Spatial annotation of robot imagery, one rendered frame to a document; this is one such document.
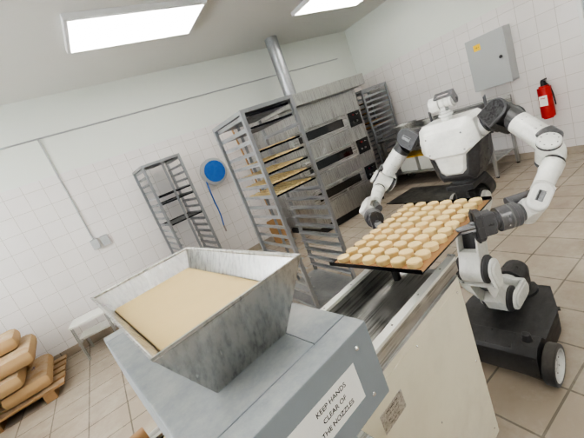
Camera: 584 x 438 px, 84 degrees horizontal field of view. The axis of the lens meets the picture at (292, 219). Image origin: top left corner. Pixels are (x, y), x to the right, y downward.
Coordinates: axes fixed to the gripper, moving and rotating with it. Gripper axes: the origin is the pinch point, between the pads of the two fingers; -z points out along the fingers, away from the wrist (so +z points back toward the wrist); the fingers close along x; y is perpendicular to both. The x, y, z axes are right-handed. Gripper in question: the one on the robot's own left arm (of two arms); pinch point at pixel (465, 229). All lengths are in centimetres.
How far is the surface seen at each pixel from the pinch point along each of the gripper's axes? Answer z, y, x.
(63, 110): -320, -287, 181
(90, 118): -300, -302, 164
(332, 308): -54, 7, -11
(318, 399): -52, 74, 14
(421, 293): -23.3, 15.8, -9.9
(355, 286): -43.6, -4.0, -11.0
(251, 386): -62, 73, 18
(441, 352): -23.2, 18.0, -31.9
